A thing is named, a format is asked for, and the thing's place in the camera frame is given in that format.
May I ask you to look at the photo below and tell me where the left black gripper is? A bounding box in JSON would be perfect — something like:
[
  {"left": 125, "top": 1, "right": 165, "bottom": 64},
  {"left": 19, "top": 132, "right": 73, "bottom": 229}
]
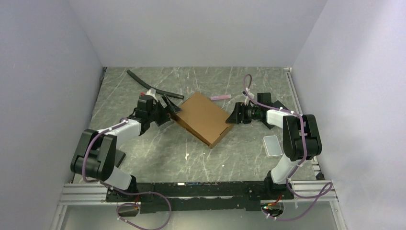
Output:
[{"left": 147, "top": 95, "right": 182, "bottom": 127}]

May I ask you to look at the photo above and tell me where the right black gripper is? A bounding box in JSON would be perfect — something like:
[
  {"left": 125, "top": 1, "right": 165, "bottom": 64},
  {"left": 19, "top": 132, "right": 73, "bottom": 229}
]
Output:
[{"left": 226, "top": 103, "right": 260, "bottom": 125}]

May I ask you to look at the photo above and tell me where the brown cardboard box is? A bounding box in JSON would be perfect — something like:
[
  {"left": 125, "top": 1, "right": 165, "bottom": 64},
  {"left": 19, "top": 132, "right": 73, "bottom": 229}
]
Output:
[{"left": 173, "top": 92, "right": 234, "bottom": 149}]

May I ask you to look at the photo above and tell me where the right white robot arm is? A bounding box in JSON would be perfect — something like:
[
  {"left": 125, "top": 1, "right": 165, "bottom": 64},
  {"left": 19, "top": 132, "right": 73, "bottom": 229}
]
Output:
[{"left": 226, "top": 92, "right": 322, "bottom": 199}]

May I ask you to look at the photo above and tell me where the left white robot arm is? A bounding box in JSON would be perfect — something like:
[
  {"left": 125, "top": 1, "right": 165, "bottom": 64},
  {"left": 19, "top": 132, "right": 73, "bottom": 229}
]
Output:
[{"left": 70, "top": 94, "right": 181, "bottom": 201}]

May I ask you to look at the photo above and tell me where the pink purple highlighter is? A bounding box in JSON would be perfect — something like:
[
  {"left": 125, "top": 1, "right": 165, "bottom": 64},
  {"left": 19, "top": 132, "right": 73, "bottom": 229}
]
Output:
[{"left": 210, "top": 94, "right": 232, "bottom": 101}]

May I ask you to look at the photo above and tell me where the right black foam pad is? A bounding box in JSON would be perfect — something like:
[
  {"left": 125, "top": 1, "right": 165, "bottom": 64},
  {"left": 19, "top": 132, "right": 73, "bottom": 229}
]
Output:
[{"left": 262, "top": 101, "right": 292, "bottom": 129}]

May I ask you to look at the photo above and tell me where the black foam pad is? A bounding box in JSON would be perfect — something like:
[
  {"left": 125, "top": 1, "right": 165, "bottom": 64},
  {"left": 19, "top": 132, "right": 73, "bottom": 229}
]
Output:
[
  {"left": 262, "top": 101, "right": 292, "bottom": 129},
  {"left": 114, "top": 149, "right": 126, "bottom": 168}
]

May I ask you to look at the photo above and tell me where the clear plastic lid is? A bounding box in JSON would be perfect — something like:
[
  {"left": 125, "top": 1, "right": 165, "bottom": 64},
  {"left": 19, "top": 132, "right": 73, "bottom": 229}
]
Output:
[{"left": 263, "top": 135, "right": 283, "bottom": 158}]

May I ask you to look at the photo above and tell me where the left black foam pad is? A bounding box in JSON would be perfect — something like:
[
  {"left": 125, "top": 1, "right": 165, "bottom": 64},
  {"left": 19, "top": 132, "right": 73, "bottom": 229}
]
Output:
[{"left": 114, "top": 149, "right": 126, "bottom": 168}]

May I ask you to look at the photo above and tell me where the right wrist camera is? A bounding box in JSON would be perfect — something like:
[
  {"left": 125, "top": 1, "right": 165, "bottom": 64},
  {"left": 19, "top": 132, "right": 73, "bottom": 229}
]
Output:
[{"left": 243, "top": 88, "right": 255, "bottom": 105}]

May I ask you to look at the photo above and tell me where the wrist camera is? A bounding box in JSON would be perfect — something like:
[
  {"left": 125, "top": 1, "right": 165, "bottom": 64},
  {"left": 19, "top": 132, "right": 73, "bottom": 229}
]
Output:
[
  {"left": 243, "top": 88, "right": 255, "bottom": 105},
  {"left": 140, "top": 88, "right": 159, "bottom": 102}
]

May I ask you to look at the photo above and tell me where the black corrugated hose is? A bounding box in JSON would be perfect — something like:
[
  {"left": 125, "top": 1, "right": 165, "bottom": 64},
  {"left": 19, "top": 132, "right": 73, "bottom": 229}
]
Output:
[{"left": 126, "top": 70, "right": 185, "bottom": 100}]

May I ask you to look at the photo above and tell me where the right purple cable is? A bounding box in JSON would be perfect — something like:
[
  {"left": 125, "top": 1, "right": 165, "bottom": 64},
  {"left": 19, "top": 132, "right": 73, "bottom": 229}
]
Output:
[{"left": 243, "top": 74, "right": 334, "bottom": 222}]

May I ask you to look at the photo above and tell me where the purple cable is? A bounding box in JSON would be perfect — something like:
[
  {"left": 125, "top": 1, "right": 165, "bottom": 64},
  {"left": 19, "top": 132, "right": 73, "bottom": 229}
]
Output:
[
  {"left": 243, "top": 74, "right": 334, "bottom": 222},
  {"left": 81, "top": 119, "right": 172, "bottom": 230}
]

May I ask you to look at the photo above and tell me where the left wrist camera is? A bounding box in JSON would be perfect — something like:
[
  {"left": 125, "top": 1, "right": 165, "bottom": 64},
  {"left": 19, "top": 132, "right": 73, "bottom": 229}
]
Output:
[{"left": 140, "top": 88, "right": 159, "bottom": 102}]

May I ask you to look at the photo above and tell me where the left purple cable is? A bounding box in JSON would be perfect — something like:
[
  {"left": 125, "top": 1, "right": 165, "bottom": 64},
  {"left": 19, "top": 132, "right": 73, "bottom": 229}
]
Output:
[{"left": 81, "top": 119, "right": 172, "bottom": 230}]

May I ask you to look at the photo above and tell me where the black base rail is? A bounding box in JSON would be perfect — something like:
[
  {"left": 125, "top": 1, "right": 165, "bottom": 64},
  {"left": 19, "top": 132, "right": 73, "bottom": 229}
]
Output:
[{"left": 106, "top": 181, "right": 293, "bottom": 214}]

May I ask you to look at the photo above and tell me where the aluminium frame rail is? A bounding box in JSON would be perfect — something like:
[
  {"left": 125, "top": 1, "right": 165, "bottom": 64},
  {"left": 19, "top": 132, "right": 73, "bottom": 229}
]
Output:
[{"left": 50, "top": 184, "right": 107, "bottom": 230}]

